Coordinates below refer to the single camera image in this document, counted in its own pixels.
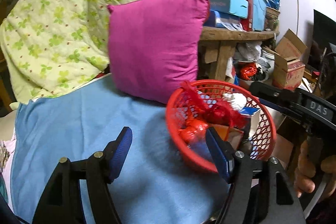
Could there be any open cardboard box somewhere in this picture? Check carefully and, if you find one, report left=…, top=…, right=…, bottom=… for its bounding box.
left=272, top=29, right=307, bottom=90

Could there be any magenta pillow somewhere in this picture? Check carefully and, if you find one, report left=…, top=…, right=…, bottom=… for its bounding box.
left=107, top=0, right=210, bottom=103

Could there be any green clover patterned quilt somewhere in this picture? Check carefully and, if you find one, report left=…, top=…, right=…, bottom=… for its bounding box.
left=1, top=0, right=137, bottom=103

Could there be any blue fleece blanket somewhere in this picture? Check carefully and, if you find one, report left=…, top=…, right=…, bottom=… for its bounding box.
left=10, top=76, right=228, bottom=223

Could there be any wooden table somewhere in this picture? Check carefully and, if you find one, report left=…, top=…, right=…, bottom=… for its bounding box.
left=198, top=27, right=279, bottom=81

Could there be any beige patterned fabric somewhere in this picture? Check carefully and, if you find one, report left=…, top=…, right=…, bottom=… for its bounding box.
left=0, top=140, right=10, bottom=172

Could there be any light blue box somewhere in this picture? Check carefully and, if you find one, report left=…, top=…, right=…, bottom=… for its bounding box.
left=210, top=0, right=248, bottom=19

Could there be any red ribbon plastic strip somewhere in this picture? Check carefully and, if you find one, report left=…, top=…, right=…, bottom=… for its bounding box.
left=182, top=81, right=247, bottom=128

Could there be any white wrapper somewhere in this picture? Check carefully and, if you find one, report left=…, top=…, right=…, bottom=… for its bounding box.
left=222, top=93, right=247, bottom=111

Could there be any blue printed package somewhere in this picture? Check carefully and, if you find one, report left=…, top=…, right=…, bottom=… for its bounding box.
left=239, top=106, right=261, bottom=138

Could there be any person's right hand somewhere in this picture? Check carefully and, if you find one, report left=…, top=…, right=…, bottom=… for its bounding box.
left=294, top=140, right=336, bottom=201

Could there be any orange white cardboard box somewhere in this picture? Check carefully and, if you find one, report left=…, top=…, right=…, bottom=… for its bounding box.
left=210, top=124, right=244, bottom=150

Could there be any pale pink bed sheet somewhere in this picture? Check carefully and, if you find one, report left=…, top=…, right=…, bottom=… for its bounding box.
left=1, top=129, right=17, bottom=210

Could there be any light blue plastic bin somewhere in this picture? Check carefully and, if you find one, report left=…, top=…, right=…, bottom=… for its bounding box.
left=252, top=0, right=269, bottom=31

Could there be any red plastic mesh basket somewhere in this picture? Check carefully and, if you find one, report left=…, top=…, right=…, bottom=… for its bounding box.
left=166, top=80, right=276, bottom=173

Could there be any red plastic bag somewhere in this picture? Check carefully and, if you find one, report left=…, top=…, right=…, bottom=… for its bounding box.
left=179, top=118, right=209, bottom=144

